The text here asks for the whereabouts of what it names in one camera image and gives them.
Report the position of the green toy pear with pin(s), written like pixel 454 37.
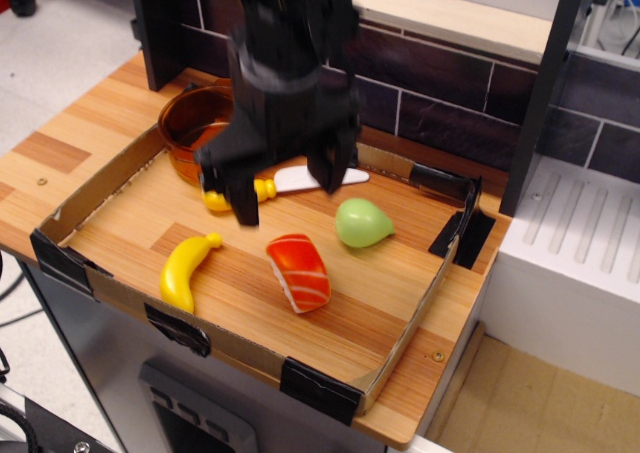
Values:
pixel 359 223

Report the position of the yellow toy banana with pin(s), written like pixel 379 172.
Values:
pixel 175 278

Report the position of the grey toy oven panel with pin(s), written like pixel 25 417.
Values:
pixel 190 421

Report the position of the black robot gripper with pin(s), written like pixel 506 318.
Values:
pixel 276 119

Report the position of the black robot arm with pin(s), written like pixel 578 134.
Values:
pixel 294 36

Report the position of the white toy sink drainboard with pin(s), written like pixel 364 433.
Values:
pixel 565 284

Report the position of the orange transparent plastic pot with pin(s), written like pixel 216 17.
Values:
pixel 191 119

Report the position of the orange salmon sushi toy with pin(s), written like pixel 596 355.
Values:
pixel 300 270

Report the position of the yellow handled toy knife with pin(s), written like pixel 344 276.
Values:
pixel 286 180

